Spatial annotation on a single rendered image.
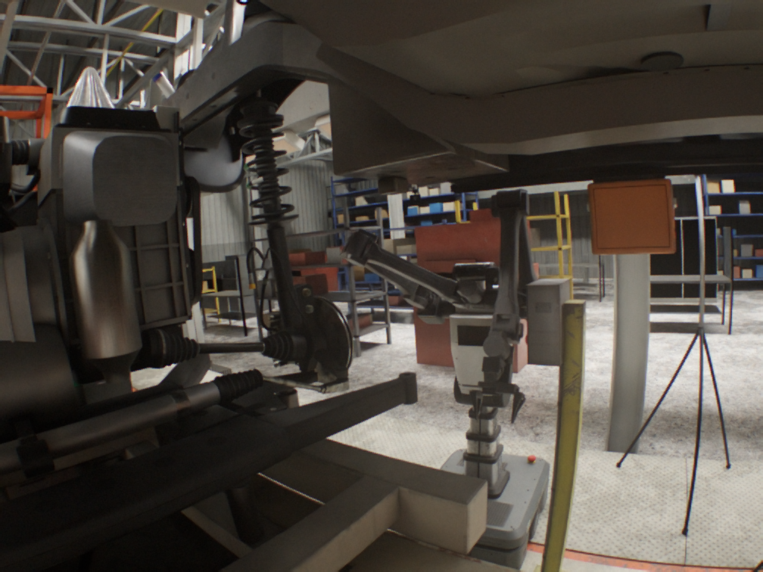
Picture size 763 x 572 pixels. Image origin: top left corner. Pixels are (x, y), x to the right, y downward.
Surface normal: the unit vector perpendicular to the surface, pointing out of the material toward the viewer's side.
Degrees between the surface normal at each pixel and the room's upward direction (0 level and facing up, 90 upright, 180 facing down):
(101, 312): 90
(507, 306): 68
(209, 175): 88
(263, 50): 90
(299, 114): 90
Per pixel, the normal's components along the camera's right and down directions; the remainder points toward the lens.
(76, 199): -0.25, 0.12
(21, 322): 0.63, 0.03
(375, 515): 0.81, 0.00
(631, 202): -0.59, 0.13
